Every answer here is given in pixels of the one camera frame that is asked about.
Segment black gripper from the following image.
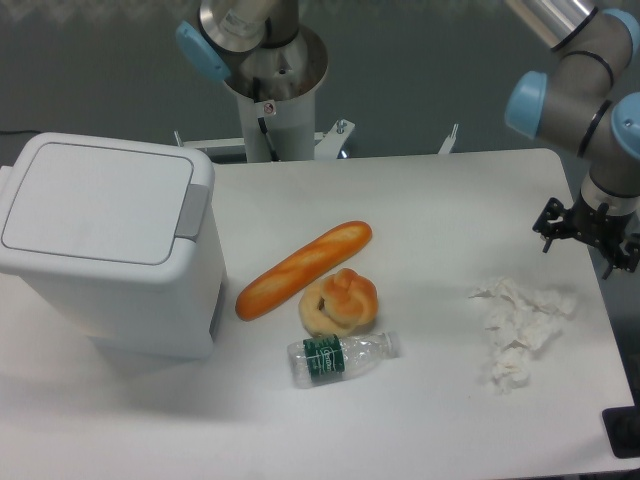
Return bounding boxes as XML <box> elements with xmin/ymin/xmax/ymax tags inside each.
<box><xmin>532</xmin><ymin>193</ymin><xmax>639</xmax><ymax>280</ymax></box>

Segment white push-button trash can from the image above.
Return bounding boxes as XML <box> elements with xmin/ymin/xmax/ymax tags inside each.
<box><xmin>1</xmin><ymin>133</ymin><xmax>226</xmax><ymax>359</ymax></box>

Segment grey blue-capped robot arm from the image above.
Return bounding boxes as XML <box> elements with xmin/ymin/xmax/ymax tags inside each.
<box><xmin>175</xmin><ymin>1</ymin><xmax>639</xmax><ymax>272</ymax></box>

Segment crumpled white tissue paper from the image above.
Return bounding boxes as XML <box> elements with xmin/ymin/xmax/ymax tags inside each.
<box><xmin>468</xmin><ymin>277</ymin><xmax>577</xmax><ymax>395</ymax></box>

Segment black device at table edge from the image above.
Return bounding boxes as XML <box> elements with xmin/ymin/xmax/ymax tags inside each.
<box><xmin>602</xmin><ymin>406</ymin><xmax>639</xmax><ymax>459</ymax></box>

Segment orange baguette bread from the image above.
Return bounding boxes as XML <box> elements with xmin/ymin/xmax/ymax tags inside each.
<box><xmin>235</xmin><ymin>220</ymin><xmax>373</xmax><ymax>321</ymax></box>

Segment knotted bread roll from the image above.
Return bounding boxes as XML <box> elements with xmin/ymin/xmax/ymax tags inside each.
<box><xmin>298</xmin><ymin>268</ymin><xmax>379</xmax><ymax>337</ymax></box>

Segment clear green-label plastic bottle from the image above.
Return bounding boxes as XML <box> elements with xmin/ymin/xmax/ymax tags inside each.
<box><xmin>286</xmin><ymin>332</ymin><xmax>401</xmax><ymax>388</ymax></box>

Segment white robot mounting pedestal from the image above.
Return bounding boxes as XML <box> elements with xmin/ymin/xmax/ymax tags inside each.
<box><xmin>225</xmin><ymin>25</ymin><xmax>328</xmax><ymax>163</ymax></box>

